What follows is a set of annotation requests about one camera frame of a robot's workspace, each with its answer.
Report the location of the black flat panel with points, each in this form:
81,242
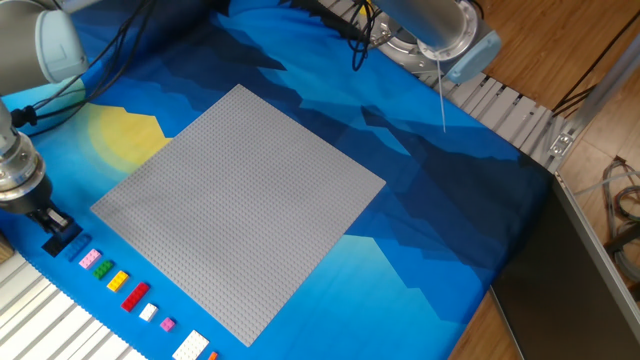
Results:
560,280

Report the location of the aluminium beam with corner bracket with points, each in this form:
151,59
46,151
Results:
600,92

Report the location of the blue mountain print cloth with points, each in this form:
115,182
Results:
400,225

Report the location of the orange Lego brick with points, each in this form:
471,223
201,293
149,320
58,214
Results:
213,356

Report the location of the small white Lego brick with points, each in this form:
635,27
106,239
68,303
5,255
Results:
148,312

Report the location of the large grey Lego baseplate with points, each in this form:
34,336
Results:
240,215

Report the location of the green Lego brick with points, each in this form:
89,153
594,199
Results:
103,270

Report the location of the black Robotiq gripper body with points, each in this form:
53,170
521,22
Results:
25,200

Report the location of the pink Lego brick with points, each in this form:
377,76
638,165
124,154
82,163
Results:
90,259

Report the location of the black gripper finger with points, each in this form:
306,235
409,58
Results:
45,222
59,218

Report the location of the yellow Lego brick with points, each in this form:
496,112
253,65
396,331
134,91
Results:
117,281

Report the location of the large white Lego plate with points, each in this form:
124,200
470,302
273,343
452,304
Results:
190,346

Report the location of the blue Lego brick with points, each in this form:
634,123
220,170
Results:
77,247

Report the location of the small magenta Lego brick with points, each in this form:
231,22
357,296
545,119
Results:
167,324

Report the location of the black Lego plate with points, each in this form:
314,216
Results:
60,245

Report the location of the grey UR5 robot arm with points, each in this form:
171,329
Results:
20,45

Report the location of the red Lego brick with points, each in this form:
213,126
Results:
135,297

